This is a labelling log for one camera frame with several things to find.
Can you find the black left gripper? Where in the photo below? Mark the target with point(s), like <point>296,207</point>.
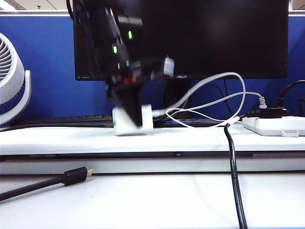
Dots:
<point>128,74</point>

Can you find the white charging base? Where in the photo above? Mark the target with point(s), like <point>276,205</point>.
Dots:
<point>146,119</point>

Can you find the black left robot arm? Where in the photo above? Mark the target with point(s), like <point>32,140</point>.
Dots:
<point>102,28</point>

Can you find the black Logitech keyboard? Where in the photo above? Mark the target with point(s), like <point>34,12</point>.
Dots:
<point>90,118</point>

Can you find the blue printed mouse pad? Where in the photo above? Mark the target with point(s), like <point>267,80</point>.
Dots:
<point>202,123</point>

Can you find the blue office partition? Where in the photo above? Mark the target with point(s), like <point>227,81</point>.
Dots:
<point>47,59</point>

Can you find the black ASUS monitor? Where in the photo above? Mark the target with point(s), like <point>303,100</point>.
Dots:
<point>214,35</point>

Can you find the white desk fan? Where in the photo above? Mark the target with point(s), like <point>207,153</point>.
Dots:
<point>12,90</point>

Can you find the white power strip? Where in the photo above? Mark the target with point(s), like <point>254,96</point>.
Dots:
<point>269,125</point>

